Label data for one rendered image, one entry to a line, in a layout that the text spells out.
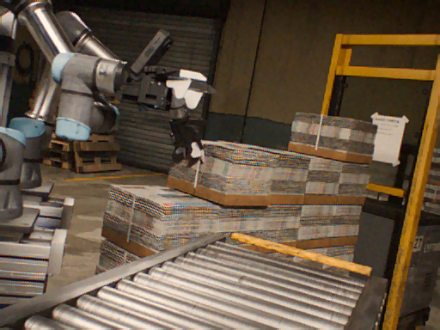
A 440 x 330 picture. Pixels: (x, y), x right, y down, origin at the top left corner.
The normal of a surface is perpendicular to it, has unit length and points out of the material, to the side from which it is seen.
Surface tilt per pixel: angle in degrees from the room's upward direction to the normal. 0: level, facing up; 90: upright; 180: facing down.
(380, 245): 90
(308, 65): 90
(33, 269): 90
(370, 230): 90
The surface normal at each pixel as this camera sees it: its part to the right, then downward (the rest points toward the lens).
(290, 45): -0.38, 0.02
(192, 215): 0.69, 0.19
